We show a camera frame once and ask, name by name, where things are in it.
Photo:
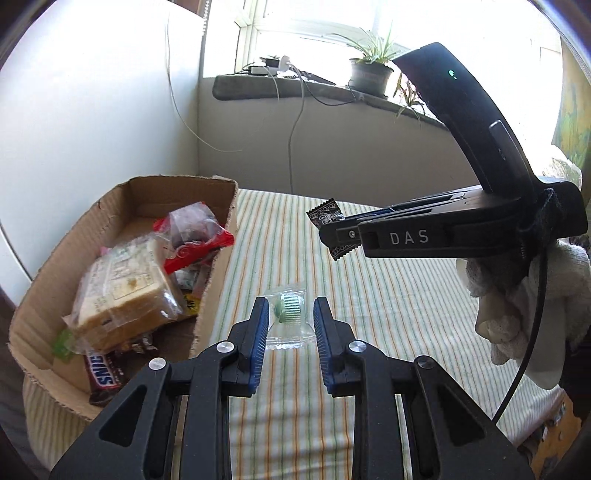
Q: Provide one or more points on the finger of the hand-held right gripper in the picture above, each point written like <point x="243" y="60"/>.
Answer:
<point x="344" y="234"/>
<point x="369" y="214"/>

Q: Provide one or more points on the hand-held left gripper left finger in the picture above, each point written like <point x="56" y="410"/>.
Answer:
<point x="258" y="344"/>

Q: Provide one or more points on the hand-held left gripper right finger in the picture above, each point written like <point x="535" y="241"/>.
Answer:
<point x="323" y="346"/>

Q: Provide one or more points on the black patterned snack packet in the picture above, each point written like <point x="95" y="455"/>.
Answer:
<point x="325" y="213"/>

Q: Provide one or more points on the clear packet with green sweet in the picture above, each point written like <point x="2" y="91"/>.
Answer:
<point x="288" y="311"/>

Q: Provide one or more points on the red cake packet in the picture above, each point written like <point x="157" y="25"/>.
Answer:
<point x="189" y="226"/>

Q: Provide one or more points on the clear bread packet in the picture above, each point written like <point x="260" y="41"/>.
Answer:
<point x="120" y="286"/>

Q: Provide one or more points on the brown chocolate bar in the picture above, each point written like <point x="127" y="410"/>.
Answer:
<point x="104" y="376"/>

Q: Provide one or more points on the cardboard box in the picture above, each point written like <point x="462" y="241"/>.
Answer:
<point x="152" y="194"/>

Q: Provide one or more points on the green and yellow candy packet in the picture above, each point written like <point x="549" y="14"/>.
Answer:
<point x="61" y="346"/>

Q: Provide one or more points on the person's right forearm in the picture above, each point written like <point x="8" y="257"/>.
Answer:
<point x="517" y="295"/>

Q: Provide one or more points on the yellow snack packet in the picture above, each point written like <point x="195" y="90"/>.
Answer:
<point x="191" y="305"/>

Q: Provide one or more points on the striped cloth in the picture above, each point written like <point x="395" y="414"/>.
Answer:
<point x="392" y="300"/>

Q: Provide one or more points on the dried plant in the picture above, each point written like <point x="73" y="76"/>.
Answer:
<point x="408" y="99"/>

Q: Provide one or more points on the green potted plant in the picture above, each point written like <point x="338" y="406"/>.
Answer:
<point x="369" y="76"/>

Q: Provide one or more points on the yellow curtain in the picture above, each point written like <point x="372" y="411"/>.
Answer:
<point x="575" y="115"/>

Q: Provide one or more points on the white plug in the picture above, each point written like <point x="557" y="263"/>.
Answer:
<point x="286" y="64"/>

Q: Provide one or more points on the grey windowsill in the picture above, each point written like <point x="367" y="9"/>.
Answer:
<point x="249" y="87"/>

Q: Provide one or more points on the window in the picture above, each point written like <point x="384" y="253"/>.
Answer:
<point x="314" y="27"/>

